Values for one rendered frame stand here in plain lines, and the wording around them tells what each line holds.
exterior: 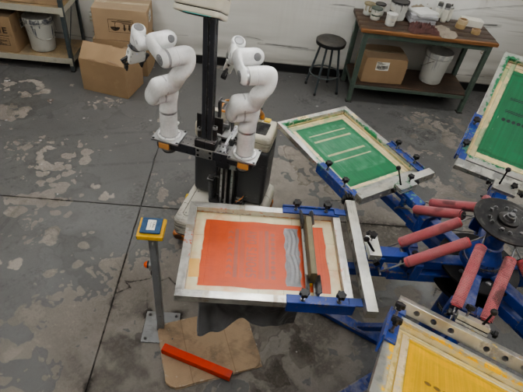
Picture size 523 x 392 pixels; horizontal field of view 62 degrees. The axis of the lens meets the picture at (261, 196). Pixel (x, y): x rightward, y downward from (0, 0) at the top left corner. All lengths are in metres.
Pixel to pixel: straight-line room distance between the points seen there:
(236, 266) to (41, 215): 2.09
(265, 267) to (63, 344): 1.48
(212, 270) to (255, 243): 0.27
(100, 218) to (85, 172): 0.59
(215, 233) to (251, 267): 0.27
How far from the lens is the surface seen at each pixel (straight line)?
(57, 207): 3.84
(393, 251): 2.22
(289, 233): 2.24
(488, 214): 2.22
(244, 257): 2.11
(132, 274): 3.27
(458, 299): 2.06
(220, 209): 2.29
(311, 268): 1.99
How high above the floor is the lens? 2.60
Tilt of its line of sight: 43 degrees down
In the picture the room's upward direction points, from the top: 8 degrees clockwise
